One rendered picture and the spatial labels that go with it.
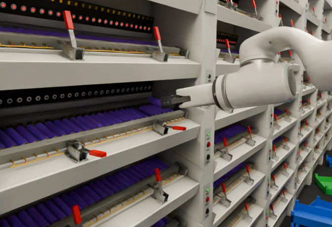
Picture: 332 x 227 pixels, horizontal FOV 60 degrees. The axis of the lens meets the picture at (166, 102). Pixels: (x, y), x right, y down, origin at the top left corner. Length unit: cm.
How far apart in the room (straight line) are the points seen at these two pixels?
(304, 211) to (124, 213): 180
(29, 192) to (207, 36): 65
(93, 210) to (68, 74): 33
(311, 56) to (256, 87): 13
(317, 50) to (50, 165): 51
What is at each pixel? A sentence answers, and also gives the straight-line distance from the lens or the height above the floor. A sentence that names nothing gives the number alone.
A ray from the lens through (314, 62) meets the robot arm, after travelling 56.
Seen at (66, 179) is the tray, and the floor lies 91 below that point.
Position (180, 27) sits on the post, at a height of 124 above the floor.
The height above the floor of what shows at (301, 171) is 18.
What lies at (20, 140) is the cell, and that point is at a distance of 60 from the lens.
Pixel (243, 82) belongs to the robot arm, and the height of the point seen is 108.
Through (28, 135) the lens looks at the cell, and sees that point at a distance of 62.
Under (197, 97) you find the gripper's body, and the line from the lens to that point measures 68.
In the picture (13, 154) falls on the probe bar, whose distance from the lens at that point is 55.
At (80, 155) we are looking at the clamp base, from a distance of 60.
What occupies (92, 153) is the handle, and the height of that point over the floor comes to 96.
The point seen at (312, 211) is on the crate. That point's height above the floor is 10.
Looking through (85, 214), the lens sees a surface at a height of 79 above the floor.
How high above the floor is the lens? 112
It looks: 7 degrees down
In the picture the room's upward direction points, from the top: straight up
